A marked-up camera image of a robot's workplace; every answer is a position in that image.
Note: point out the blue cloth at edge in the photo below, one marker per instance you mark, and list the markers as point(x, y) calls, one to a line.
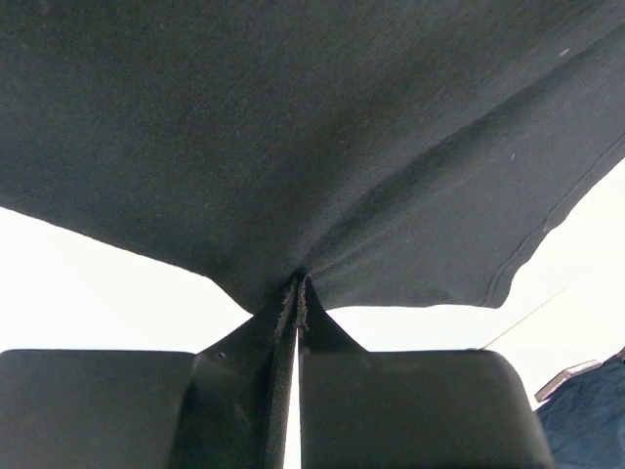
point(583, 420)

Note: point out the black tank top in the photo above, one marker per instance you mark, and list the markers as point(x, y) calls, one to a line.
point(401, 153)

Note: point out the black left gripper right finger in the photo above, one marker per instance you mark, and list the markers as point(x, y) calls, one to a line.
point(427, 409)

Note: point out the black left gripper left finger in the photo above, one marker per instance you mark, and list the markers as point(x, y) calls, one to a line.
point(225, 407)

